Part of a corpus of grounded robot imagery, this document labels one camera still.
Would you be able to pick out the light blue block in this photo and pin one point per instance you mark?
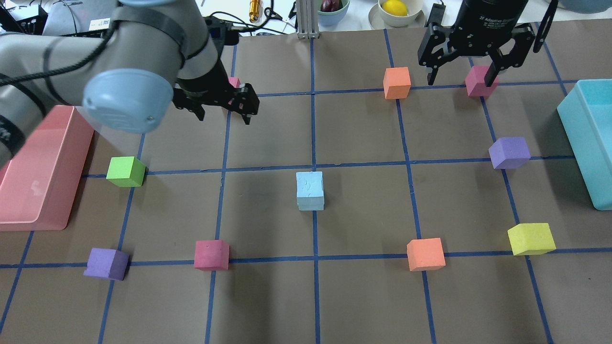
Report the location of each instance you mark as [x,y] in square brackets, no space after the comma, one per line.
[310,204]
[309,186]

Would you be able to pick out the light blue bowl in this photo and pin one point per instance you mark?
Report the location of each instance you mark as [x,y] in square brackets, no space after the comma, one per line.
[331,12]

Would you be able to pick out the pink block near base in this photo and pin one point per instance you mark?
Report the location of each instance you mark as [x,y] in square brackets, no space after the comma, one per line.
[211,255]

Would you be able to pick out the green block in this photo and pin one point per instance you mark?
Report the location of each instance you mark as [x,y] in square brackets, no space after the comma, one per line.
[127,171]

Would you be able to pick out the purple block near pink tray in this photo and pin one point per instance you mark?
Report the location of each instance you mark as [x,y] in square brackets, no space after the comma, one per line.
[106,264]

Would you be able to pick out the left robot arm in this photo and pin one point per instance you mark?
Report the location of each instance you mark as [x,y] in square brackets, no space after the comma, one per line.
[154,53]

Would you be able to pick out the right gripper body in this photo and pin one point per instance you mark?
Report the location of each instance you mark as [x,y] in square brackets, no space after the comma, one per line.
[488,16]

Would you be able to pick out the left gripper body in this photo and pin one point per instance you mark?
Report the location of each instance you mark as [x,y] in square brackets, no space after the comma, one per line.
[213,79]

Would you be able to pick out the pink block front middle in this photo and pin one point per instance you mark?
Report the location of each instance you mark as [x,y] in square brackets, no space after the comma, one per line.
[235,83]

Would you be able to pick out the pink tray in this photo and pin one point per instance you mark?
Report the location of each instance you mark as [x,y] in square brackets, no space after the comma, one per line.
[39,185]

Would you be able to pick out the teal tray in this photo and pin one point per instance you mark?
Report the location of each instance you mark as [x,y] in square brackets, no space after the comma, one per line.
[586,115]

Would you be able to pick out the aluminium frame post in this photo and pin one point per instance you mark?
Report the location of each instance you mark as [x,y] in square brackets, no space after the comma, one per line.
[307,19]

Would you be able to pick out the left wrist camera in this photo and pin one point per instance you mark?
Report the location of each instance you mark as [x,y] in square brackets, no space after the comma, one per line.
[222,32]

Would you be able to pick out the black computer box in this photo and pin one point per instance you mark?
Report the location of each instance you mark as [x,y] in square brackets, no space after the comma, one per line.
[78,17]

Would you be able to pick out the pink block far corner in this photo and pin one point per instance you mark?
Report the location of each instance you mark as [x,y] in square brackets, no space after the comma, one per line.
[475,83]

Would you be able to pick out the gold metal cylinder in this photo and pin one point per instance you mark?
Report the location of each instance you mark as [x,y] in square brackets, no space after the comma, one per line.
[255,9]

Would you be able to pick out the cream bowl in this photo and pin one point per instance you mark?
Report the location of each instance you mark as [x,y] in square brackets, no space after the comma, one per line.
[387,14]

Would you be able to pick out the purple block near teal tray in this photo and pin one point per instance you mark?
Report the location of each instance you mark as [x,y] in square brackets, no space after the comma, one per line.
[509,153]

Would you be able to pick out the yellow lemon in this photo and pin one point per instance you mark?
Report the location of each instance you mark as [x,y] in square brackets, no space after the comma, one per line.
[395,7]

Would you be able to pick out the orange block far side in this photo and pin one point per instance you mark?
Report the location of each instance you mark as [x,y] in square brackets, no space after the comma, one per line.
[396,83]

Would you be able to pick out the orange block near bases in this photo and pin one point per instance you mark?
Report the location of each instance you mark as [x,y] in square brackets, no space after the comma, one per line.
[425,254]

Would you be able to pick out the yellow block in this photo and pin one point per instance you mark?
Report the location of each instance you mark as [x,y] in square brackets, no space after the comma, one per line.
[531,239]

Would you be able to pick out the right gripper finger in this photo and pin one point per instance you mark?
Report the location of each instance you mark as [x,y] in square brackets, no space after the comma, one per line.
[432,70]
[492,73]

